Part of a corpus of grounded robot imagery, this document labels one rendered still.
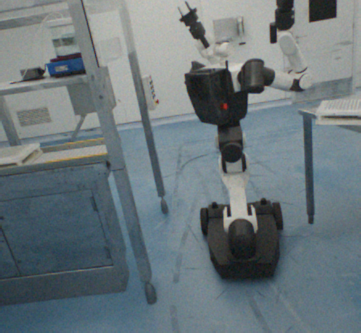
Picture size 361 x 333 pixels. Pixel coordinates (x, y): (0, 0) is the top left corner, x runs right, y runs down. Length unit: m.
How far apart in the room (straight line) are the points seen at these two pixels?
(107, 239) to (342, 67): 4.76
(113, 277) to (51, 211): 0.57
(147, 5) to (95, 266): 4.10
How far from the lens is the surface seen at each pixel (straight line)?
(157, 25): 5.37
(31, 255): 2.27
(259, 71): 1.64
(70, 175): 1.82
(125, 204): 1.75
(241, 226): 1.99
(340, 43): 5.83
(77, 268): 2.23
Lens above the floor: 1.50
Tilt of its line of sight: 20 degrees down
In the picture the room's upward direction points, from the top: 10 degrees counter-clockwise
